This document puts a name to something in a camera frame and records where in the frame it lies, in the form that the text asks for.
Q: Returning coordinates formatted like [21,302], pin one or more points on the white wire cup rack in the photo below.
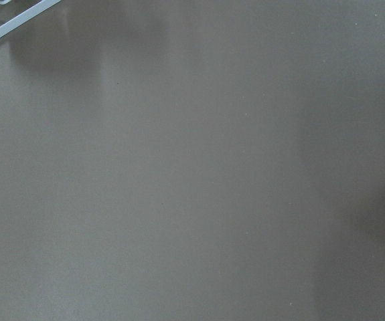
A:
[14,13]

